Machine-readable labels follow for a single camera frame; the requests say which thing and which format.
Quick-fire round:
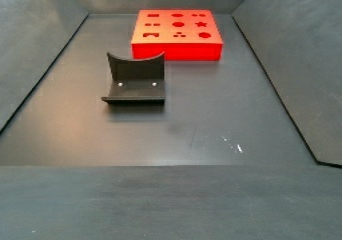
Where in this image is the black curved holder stand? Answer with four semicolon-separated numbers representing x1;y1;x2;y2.
102;53;166;104

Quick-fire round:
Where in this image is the red shape sorter block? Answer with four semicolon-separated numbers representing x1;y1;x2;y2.
131;9;223;61

